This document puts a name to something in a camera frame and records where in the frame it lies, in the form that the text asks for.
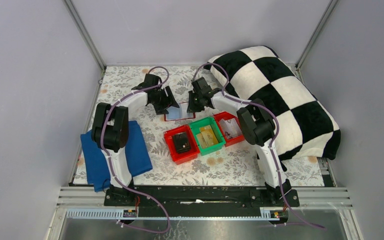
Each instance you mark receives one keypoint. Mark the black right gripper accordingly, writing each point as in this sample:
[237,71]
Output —
[192,108]

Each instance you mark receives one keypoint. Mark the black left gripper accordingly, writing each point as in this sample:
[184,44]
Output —
[161,108]

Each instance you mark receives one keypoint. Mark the red leather card holder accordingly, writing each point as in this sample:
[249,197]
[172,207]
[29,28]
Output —
[175,114]

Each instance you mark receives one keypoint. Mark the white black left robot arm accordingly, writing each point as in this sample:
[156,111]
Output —
[110,129]

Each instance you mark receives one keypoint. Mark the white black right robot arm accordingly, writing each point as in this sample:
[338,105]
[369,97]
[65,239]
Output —
[259,127]

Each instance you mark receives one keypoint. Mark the gold cards in green bin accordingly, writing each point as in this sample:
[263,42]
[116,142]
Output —
[206,137]

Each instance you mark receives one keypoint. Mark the black VIP card stack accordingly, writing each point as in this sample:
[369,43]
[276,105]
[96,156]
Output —
[181,143]

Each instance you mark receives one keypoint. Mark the white cards in red bin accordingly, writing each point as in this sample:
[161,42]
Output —
[230,128]

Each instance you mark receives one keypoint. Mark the green plastic bin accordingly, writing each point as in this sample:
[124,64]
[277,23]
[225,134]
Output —
[194,127]

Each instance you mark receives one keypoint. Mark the right red plastic bin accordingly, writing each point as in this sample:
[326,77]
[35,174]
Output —
[226,115]

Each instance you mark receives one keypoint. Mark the red plastic bin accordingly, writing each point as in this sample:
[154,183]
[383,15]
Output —
[226,115]
[185,157]

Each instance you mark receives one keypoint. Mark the left red plastic bin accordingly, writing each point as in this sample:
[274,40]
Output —
[185,157]

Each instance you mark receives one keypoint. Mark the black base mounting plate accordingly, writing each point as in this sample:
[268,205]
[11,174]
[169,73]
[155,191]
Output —
[194,201]

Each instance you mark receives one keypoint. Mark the blue folded cloth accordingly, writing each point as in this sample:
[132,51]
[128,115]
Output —
[137,157]

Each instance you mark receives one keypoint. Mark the black white checkered pillow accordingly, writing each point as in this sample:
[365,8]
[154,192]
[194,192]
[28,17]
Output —
[307,129]

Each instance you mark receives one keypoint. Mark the aluminium front rail frame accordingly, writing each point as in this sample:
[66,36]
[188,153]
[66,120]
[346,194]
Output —
[325,213]

